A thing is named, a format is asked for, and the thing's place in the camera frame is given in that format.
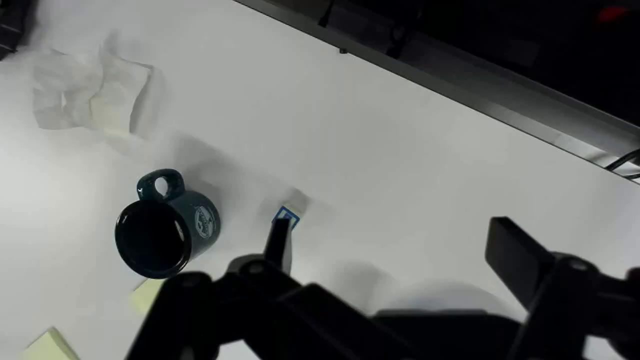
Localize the small white blue cube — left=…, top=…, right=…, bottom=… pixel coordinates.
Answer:
left=273, top=187, right=313, bottom=232

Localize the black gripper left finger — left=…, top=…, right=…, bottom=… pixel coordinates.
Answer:
left=127, top=216, right=428, bottom=360

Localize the aluminium frame rail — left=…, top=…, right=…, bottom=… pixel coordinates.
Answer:
left=236, top=0, right=640, bottom=181

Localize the crumpled white plastic wrap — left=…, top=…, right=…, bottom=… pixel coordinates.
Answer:
left=31, top=46, right=156, bottom=138

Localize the black equipment piece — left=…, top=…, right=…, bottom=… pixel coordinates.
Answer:
left=0, top=0, right=37, bottom=62

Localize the yellow sticky note pad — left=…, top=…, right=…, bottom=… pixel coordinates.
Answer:
left=19, top=326, right=83, bottom=360
left=129, top=278, right=169, bottom=316

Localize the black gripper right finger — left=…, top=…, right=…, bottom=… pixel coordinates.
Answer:
left=485, top=216, right=640, bottom=360

